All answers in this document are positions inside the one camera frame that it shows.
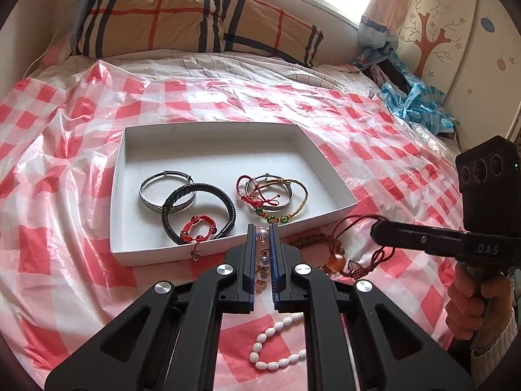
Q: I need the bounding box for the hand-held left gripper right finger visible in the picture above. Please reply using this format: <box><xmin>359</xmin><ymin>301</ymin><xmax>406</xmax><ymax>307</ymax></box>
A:
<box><xmin>269</xmin><ymin>224</ymin><xmax>475</xmax><ymax>391</ymax></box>

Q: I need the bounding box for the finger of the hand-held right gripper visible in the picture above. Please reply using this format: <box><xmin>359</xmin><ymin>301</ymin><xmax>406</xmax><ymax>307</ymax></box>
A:
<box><xmin>370</xmin><ymin>219</ymin><xmax>470</xmax><ymax>258</ymax></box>

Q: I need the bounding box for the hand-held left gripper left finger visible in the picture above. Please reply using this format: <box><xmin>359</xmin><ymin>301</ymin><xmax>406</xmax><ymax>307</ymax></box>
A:
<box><xmin>44</xmin><ymin>224</ymin><xmax>257</xmax><ymax>391</ymax></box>

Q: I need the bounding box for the clear crystal bead bracelet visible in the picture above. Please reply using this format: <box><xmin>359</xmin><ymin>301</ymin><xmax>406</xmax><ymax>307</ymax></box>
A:
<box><xmin>254</xmin><ymin>228</ymin><xmax>272</xmax><ymax>296</ymax></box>

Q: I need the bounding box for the brown cord necklace orange stone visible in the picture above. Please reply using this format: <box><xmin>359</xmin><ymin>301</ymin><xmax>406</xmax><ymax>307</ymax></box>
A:
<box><xmin>321</xmin><ymin>214</ymin><xmax>393</xmax><ymax>281</ymax></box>

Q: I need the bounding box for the black braided leather bracelet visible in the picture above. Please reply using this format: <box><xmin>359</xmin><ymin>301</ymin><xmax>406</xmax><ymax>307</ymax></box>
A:
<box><xmin>162</xmin><ymin>183</ymin><xmax>237</xmax><ymax>246</ymax></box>

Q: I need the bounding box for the silver bangle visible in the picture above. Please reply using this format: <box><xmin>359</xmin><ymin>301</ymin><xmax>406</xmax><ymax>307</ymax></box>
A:
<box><xmin>139</xmin><ymin>170</ymin><xmax>196</xmax><ymax>215</ymax></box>
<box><xmin>245</xmin><ymin>173</ymin><xmax>295</xmax><ymax>213</ymax></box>

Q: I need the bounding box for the red knotted cord bracelet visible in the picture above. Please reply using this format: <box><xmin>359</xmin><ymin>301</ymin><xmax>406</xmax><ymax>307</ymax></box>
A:
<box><xmin>181</xmin><ymin>214</ymin><xmax>217</xmax><ymax>262</ymax></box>

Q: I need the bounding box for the gold cord colourful bead bracelet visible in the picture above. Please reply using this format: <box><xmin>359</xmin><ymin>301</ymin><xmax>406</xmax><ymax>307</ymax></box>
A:
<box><xmin>253</xmin><ymin>179</ymin><xmax>309</xmax><ymax>226</ymax></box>

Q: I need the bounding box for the thin red string bracelet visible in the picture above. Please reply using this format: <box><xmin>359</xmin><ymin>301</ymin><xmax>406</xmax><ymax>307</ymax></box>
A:
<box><xmin>235</xmin><ymin>175</ymin><xmax>282</xmax><ymax>209</ymax></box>

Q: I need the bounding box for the white cardboard box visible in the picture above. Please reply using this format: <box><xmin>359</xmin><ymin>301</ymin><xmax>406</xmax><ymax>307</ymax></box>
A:
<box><xmin>109</xmin><ymin>121</ymin><xmax>359</xmax><ymax>268</ymax></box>

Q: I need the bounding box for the person's right forearm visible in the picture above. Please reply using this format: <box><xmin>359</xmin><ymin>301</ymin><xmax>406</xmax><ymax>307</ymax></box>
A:
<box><xmin>448</xmin><ymin>310</ymin><xmax>521</xmax><ymax>391</ymax></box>

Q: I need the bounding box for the person's right hand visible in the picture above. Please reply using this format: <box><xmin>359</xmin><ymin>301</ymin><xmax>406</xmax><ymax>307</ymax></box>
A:
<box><xmin>445</xmin><ymin>263</ymin><xmax>514</xmax><ymax>339</ymax></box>

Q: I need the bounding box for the clear plastic bag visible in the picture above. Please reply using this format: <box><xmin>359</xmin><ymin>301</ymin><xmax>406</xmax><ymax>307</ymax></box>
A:
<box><xmin>409</xmin><ymin>121</ymin><xmax>449</xmax><ymax>153</ymax></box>

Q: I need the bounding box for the blue plastic bag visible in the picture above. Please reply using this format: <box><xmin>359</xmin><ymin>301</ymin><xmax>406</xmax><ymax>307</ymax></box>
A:
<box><xmin>380</xmin><ymin>60</ymin><xmax>455</xmax><ymax>136</ymax></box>

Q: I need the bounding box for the dark cloth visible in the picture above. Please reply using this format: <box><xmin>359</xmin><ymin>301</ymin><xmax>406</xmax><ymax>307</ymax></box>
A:
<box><xmin>386</xmin><ymin>54</ymin><xmax>413</xmax><ymax>95</ymax></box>

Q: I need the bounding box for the red checkered plastic sheet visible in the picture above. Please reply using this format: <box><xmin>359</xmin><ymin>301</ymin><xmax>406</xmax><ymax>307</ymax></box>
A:
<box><xmin>0</xmin><ymin>59</ymin><xmax>489</xmax><ymax>391</ymax></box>

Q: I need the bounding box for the striped white bed sheet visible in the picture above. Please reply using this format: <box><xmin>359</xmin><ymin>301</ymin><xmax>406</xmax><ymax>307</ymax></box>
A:
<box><xmin>23</xmin><ymin>48</ymin><xmax>381</xmax><ymax>92</ymax></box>

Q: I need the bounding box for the pink patterned curtain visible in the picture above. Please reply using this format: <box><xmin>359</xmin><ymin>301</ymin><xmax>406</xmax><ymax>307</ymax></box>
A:
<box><xmin>357</xmin><ymin>0</ymin><xmax>408</xmax><ymax>60</ymax></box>

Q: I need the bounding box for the brown wooden bead bracelet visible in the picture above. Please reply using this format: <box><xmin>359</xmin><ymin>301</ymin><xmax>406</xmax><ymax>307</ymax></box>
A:
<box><xmin>290</xmin><ymin>232</ymin><xmax>331</xmax><ymax>250</ymax></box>

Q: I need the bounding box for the white bead bracelet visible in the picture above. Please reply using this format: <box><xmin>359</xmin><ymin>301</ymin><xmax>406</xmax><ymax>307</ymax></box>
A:
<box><xmin>248</xmin><ymin>320</ymin><xmax>307</xmax><ymax>372</ymax></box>

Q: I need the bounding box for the tree wall sticker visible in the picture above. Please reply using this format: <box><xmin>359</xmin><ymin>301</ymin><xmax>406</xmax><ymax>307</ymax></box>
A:
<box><xmin>400</xmin><ymin>0</ymin><xmax>465</xmax><ymax>81</ymax></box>

